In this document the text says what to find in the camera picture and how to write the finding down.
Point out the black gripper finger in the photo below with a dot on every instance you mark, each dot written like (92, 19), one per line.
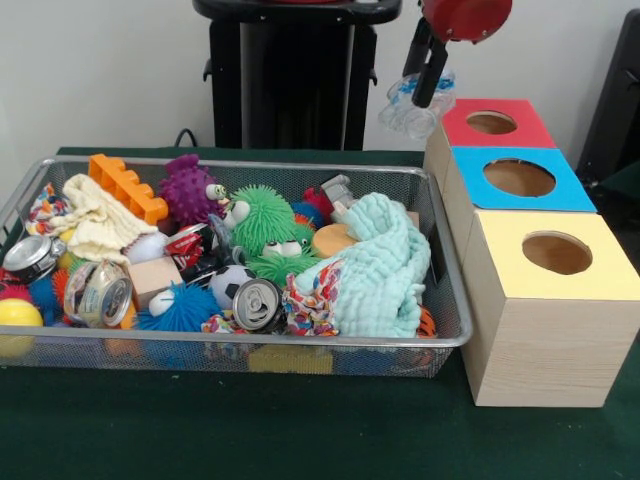
(415, 47)
(430, 75)

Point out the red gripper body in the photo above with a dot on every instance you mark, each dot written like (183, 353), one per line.
(465, 20)

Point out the crushed clear plastic bottle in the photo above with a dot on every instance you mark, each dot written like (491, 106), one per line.
(405, 117)

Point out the wooden box with three holes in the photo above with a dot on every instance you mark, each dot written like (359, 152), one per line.
(540, 350)

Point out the black flat panel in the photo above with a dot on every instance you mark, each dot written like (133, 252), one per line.
(615, 100)

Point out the mint green cloth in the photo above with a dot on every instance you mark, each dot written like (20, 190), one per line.
(380, 270)

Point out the green fuzzy toy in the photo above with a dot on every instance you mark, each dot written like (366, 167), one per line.
(262, 217)

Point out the dark green table cloth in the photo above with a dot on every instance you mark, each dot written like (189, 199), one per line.
(250, 425)
(625, 182)

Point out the purple spiky toy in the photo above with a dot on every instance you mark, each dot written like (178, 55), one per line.
(190, 190)

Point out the silver drink can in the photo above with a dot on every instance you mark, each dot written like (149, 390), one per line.
(256, 305)
(100, 297)

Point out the small soccer ball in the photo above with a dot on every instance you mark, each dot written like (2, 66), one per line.
(231, 287)

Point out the orange toy building block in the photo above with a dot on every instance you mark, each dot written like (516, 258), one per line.
(125, 185)

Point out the blue fuzzy toy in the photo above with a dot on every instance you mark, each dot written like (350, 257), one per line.
(187, 307)

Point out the cream knitted cloth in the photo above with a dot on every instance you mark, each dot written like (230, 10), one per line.
(100, 220)

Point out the yellow ball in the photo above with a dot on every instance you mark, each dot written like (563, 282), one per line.
(19, 316)

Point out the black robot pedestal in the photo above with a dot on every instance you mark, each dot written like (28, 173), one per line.
(280, 75)

